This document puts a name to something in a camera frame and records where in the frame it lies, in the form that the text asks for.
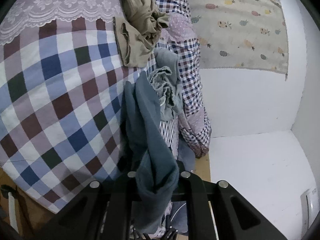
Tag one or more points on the plaid and dotted quilt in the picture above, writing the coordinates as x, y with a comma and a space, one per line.
180, 38

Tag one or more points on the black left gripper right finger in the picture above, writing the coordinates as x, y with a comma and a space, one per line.
218, 211

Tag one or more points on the light grey-blue garment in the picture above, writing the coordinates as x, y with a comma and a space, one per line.
166, 81

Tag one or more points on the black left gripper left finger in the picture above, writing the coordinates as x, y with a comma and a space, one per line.
99, 211

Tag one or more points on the pineapple print wall cloth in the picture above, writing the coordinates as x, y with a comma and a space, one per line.
241, 34

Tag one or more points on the lace trimmed purple pillow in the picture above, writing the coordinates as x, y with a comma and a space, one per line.
37, 13

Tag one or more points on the checkered plaid bed sheet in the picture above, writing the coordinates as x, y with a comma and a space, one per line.
61, 90

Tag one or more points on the white wall socket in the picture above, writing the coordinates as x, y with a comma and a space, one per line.
307, 210

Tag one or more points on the khaki crumpled garment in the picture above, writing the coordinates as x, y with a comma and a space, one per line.
138, 31

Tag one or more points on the dark blue garment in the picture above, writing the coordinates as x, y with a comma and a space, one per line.
146, 153

